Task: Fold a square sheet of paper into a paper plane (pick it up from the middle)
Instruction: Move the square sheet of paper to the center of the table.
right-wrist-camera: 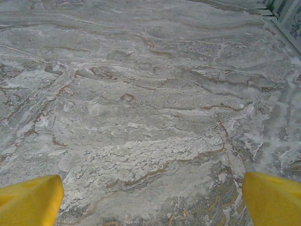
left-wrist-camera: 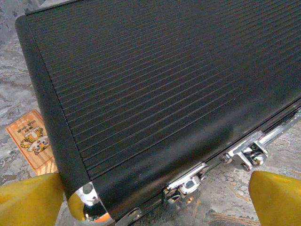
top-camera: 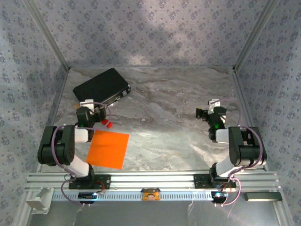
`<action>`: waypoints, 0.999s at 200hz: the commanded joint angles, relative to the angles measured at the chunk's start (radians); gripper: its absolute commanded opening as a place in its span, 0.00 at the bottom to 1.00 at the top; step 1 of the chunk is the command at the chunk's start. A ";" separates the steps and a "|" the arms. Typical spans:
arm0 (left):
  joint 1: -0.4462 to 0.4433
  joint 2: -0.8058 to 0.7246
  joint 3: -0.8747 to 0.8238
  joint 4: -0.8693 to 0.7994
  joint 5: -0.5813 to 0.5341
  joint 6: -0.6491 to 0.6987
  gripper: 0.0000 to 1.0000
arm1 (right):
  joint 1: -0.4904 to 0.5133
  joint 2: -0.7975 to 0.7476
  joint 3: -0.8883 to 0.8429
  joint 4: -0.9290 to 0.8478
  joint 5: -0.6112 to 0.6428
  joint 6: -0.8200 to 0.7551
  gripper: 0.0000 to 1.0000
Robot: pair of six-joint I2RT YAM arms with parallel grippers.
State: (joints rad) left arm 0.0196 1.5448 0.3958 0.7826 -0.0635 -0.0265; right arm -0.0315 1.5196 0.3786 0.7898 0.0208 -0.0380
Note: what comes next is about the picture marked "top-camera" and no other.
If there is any orange paper sheet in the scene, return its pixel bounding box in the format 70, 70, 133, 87
86, 129, 130, 170

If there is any black hard case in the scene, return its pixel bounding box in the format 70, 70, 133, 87
72, 67, 132, 109

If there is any right black controller board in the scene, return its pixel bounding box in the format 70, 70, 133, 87
211, 191, 229, 203

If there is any black controller board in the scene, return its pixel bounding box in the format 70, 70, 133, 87
211, 191, 229, 203
78, 192, 98, 203

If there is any left black controller board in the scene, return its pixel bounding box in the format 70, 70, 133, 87
78, 192, 98, 203

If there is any orange yellow figure sticker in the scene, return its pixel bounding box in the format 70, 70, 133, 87
140, 187, 162, 202

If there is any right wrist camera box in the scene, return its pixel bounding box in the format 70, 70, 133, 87
208, 98, 221, 114

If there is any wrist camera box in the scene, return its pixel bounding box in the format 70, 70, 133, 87
79, 99, 95, 112
208, 98, 221, 114

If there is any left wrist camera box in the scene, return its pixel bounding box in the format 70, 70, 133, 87
79, 99, 95, 112

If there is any aluminium side rail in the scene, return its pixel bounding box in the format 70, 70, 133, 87
37, 68, 71, 172
231, 68, 269, 170

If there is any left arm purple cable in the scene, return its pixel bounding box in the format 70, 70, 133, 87
51, 101, 111, 208

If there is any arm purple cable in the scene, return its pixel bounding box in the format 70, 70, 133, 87
215, 98, 265, 208
51, 101, 111, 208

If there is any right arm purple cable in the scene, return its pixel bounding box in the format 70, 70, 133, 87
215, 98, 265, 208

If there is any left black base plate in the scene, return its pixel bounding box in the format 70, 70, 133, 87
68, 174, 111, 190

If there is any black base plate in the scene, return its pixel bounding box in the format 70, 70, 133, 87
193, 173, 237, 189
68, 174, 111, 190

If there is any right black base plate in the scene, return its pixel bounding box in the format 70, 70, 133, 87
193, 173, 237, 189

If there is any thin red wire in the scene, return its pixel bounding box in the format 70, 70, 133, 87
221, 180, 233, 193
95, 180, 106, 195

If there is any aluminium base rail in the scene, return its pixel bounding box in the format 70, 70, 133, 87
23, 171, 282, 193

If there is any slotted grey cable duct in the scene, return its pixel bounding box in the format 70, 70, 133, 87
51, 190, 214, 202

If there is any aluminium corner post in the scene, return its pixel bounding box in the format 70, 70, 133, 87
232, 0, 281, 71
23, 0, 71, 71

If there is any white plastic bracket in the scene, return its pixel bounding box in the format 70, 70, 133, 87
25, 187, 54, 215

